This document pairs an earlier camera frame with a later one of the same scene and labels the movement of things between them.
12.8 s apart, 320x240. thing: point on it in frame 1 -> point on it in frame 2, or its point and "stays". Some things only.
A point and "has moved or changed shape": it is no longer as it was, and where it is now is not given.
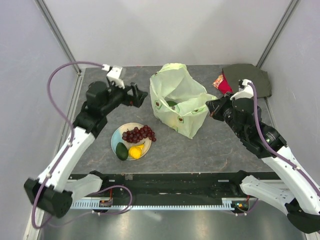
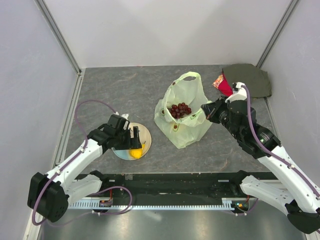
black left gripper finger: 139,95 -> 135,142
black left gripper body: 119,96 -> 123,139
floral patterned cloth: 218,81 stays
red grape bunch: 137,134 -> 179,111
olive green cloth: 259,78 stays
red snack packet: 225,87 stays
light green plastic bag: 178,101 has moved or changed shape
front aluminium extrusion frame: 31,233 stays
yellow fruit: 135,151 stays
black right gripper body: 226,113 stays
